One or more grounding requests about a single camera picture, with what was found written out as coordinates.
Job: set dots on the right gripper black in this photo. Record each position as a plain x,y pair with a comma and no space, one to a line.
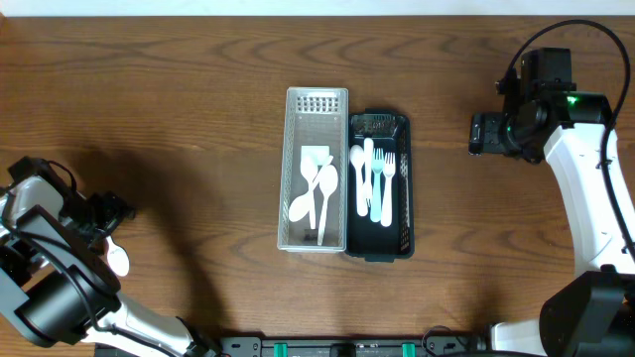
478,133

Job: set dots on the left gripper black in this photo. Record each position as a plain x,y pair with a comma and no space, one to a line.
109,210

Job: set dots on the white spoon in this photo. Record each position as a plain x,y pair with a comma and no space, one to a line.
328,183
117,258
300,206
356,157

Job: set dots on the black mesh plastic tray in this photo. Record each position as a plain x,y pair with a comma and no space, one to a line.
371,241

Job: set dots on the white fork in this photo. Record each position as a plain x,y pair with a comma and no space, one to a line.
388,172
377,166
368,148

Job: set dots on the white spoon angled large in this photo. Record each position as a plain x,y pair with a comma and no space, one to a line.
309,171

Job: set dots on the clear mesh plastic tray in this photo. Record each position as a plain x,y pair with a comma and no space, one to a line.
316,126

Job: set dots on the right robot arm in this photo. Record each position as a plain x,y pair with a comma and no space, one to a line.
594,314

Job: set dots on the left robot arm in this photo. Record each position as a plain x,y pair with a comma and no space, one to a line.
60,271

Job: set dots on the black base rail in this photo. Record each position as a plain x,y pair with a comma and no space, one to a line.
439,341

